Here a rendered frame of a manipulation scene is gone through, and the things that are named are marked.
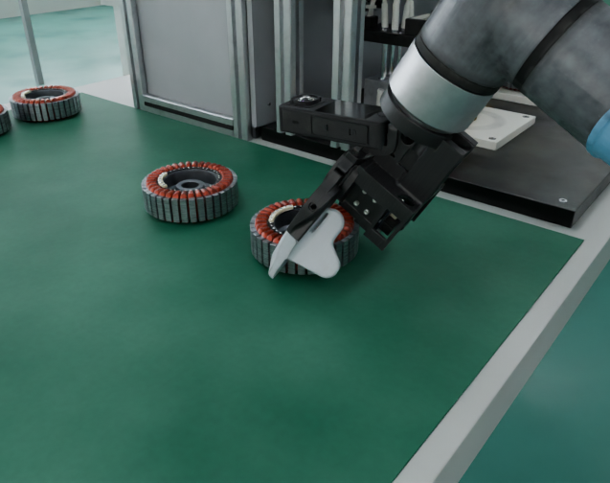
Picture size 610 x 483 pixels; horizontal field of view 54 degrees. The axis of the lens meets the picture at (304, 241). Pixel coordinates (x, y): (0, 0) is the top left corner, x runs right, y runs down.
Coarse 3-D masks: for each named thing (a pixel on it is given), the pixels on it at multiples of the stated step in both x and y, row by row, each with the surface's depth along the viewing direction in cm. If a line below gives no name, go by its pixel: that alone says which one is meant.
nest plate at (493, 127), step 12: (492, 108) 96; (480, 120) 91; (492, 120) 91; (504, 120) 91; (516, 120) 91; (528, 120) 91; (468, 132) 86; (480, 132) 86; (492, 132) 86; (504, 132) 86; (516, 132) 87; (480, 144) 84; (492, 144) 83; (504, 144) 85
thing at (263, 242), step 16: (272, 208) 63; (288, 208) 64; (336, 208) 63; (256, 224) 60; (272, 224) 61; (288, 224) 64; (352, 224) 60; (256, 240) 59; (272, 240) 58; (336, 240) 58; (352, 240) 59; (256, 256) 60; (352, 256) 60; (288, 272) 58; (304, 272) 58
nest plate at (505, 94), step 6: (498, 90) 105; (504, 90) 105; (510, 90) 105; (516, 90) 105; (498, 96) 104; (504, 96) 104; (510, 96) 103; (516, 96) 102; (522, 96) 102; (516, 102) 103; (522, 102) 102; (528, 102) 101
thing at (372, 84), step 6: (366, 78) 96; (372, 78) 96; (378, 78) 96; (366, 84) 96; (372, 84) 96; (378, 84) 95; (384, 84) 94; (366, 90) 97; (372, 90) 96; (366, 96) 97; (372, 96) 96; (366, 102) 97; (372, 102) 97
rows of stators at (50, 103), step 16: (16, 96) 100; (32, 96) 104; (48, 96) 104; (64, 96) 100; (0, 112) 93; (16, 112) 99; (32, 112) 98; (48, 112) 99; (64, 112) 100; (0, 128) 93
